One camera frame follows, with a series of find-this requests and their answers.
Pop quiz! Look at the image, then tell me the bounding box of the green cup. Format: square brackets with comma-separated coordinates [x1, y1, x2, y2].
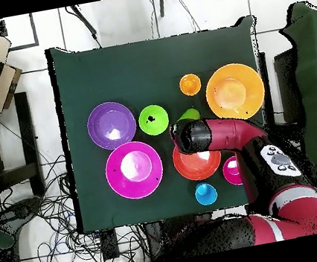
[173, 106, 202, 126]

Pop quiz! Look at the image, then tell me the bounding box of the orange cup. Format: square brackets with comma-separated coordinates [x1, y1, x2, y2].
[178, 71, 204, 98]

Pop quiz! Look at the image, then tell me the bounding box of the small green bowl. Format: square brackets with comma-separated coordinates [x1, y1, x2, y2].
[135, 102, 173, 138]

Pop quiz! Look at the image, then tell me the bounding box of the wide purple bowl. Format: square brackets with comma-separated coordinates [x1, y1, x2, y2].
[83, 98, 141, 155]

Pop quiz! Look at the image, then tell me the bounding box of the wide red bowl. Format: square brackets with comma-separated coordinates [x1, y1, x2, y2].
[170, 138, 225, 185]

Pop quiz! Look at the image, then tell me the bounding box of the dark green table cloth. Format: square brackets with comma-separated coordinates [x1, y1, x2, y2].
[44, 11, 287, 236]

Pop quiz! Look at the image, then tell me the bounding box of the large pink bowl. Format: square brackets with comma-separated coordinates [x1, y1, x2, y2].
[100, 136, 168, 205]

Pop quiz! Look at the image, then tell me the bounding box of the blue cup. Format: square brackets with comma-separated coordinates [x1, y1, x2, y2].
[193, 180, 220, 208]

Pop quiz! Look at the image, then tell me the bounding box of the small crimson bowl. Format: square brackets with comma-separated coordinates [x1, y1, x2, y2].
[220, 155, 244, 188]

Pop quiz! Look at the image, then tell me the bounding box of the large orange bowl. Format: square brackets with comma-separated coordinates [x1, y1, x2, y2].
[201, 58, 270, 127]

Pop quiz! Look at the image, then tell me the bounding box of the black power adapter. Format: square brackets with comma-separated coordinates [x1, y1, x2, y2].
[97, 228, 122, 261]

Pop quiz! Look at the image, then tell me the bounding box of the black tripod leg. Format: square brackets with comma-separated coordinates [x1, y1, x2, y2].
[156, 0, 170, 19]
[64, 1, 103, 54]

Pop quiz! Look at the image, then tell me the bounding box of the tangle of black cables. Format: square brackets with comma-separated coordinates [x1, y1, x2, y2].
[0, 142, 149, 262]

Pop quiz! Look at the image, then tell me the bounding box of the black stool frame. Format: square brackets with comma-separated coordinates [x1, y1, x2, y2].
[0, 90, 48, 205]
[254, 46, 308, 133]

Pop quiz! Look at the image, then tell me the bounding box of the black square frame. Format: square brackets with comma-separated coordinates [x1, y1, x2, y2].
[0, 12, 41, 54]

